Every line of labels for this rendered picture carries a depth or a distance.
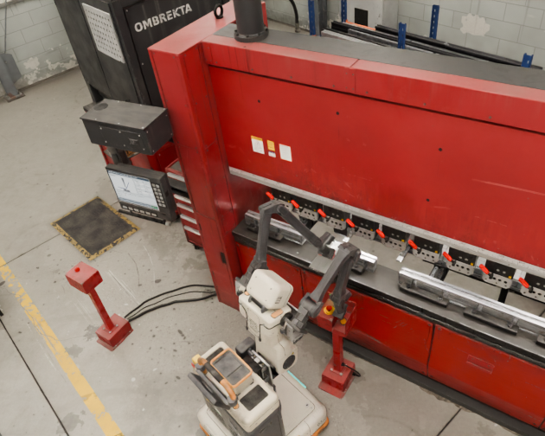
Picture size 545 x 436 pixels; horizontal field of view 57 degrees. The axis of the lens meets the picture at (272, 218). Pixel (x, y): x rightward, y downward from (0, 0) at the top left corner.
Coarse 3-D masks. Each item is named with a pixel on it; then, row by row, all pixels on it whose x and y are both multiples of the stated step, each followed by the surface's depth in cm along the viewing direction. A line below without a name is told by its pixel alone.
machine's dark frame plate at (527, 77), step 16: (224, 32) 293; (272, 32) 285; (288, 32) 282; (304, 48) 263; (320, 48) 261; (336, 48) 259; (352, 48) 257; (368, 48) 255; (384, 48) 253; (400, 48) 251; (400, 64) 238; (416, 64) 236; (432, 64) 234; (448, 64) 233; (464, 64) 231; (480, 64) 229; (496, 64) 228; (496, 80) 217; (512, 80) 215; (528, 80) 214; (544, 80) 212
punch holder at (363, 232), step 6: (354, 216) 306; (354, 222) 309; (360, 222) 306; (366, 222) 303; (372, 222) 300; (354, 228) 312; (360, 228) 309; (366, 228) 306; (372, 228) 303; (354, 234) 315; (360, 234) 312; (366, 234) 309; (372, 234) 306
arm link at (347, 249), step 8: (344, 248) 266; (352, 248) 267; (336, 256) 267; (344, 256) 264; (352, 256) 269; (336, 264) 265; (328, 272) 266; (336, 272) 266; (320, 280) 268; (328, 280) 265; (320, 288) 266; (312, 296) 267; (320, 296) 266; (320, 304) 265; (312, 312) 264
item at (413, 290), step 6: (402, 282) 317; (402, 288) 314; (414, 288) 313; (420, 288) 312; (414, 294) 311; (420, 294) 309; (426, 294) 308; (432, 294) 308; (426, 300) 308; (432, 300) 305; (438, 300) 304; (444, 300) 303; (444, 306) 302
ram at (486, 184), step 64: (256, 128) 308; (320, 128) 278; (384, 128) 254; (448, 128) 233; (512, 128) 216; (320, 192) 310; (384, 192) 280; (448, 192) 255; (512, 192) 235; (512, 256) 257
